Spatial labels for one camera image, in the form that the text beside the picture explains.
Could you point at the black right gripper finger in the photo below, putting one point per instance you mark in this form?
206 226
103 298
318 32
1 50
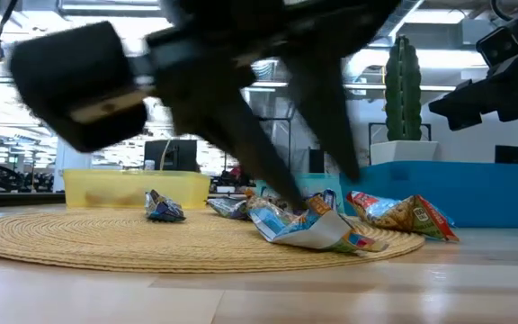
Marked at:
459 101
466 121

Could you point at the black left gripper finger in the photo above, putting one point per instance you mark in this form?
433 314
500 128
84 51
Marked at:
326 112
241 135

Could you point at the green white snack bag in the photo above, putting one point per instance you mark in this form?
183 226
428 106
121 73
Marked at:
229 208

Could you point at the dark blue green granola bar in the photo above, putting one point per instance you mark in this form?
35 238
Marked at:
164 209

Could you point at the orange blue peanut butter bar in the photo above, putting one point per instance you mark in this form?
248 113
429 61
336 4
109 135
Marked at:
313 229

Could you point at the narrow black box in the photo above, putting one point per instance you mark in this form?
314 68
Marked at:
316 161

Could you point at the small black box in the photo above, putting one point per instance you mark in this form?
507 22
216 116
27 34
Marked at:
508 154

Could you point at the long LED light bar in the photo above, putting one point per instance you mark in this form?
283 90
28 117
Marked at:
376 85

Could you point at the black monitor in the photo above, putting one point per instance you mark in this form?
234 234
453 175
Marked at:
178 155

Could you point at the white plant pot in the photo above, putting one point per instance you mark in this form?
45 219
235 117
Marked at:
403 153

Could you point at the teal translucent plastic bin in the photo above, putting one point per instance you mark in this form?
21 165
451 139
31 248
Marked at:
326 184

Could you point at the blue plastic tray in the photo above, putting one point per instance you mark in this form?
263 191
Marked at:
488 193

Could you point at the white cup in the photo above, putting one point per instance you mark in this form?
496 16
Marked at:
149 165

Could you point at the yellow translucent plastic bin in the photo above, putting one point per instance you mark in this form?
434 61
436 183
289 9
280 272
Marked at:
106 189

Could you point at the white pillar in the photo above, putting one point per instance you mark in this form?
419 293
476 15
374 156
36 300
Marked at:
72 171

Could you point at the round woven straw placemat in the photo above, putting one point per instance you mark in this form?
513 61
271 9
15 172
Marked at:
83 243

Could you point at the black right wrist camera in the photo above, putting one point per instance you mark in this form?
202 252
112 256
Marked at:
502 45

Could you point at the silver air duct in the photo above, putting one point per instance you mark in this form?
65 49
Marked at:
405 11

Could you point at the black aluminium table frame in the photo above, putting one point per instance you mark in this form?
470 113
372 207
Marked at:
25 199

